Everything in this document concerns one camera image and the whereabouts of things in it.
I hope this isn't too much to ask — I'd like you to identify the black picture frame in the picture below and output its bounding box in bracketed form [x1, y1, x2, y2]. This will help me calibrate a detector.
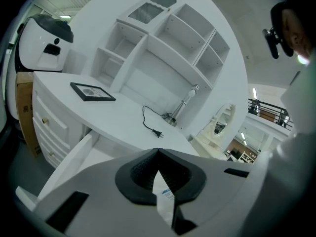
[70, 82, 117, 102]

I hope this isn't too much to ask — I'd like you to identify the white desk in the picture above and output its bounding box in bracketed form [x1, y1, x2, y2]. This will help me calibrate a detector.
[32, 70, 213, 169]

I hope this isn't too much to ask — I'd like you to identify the white hutch shelf unit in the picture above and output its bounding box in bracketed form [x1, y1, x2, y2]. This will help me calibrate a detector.
[90, 0, 232, 133]

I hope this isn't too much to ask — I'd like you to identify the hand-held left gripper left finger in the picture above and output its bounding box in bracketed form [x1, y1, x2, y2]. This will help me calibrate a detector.
[33, 148, 174, 237]

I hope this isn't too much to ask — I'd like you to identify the silver desk lamp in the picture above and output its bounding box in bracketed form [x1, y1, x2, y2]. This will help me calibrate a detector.
[167, 84, 200, 127]

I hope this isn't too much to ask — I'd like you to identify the black metal railing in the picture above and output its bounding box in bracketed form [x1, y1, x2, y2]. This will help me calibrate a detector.
[248, 98, 295, 131]

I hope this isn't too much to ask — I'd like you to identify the black head-worn camera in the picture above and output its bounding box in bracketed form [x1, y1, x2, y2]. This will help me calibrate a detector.
[262, 27, 282, 60]

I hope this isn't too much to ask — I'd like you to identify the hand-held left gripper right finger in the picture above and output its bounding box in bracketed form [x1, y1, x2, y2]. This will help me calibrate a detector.
[158, 148, 253, 237]

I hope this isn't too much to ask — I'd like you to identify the white robot with black top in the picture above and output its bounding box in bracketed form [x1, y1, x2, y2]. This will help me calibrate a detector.
[13, 13, 75, 120]

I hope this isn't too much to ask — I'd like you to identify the small white item blue label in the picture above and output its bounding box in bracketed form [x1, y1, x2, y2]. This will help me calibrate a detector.
[157, 188, 175, 222]

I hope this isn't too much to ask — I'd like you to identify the person's head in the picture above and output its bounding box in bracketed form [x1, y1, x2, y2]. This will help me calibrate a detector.
[270, 0, 313, 59]

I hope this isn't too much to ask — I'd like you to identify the black power cord with plug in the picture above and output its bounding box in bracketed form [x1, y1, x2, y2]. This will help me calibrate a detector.
[142, 105, 176, 138]

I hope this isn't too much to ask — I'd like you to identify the white desk drawer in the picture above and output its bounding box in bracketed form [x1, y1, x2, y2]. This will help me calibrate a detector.
[15, 128, 178, 228]

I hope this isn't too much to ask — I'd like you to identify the white oval vanity mirror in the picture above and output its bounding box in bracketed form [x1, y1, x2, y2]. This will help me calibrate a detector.
[196, 102, 237, 158]

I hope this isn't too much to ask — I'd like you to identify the brown cardboard box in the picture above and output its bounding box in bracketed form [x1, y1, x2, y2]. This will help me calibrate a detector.
[15, 72, 41, 158]

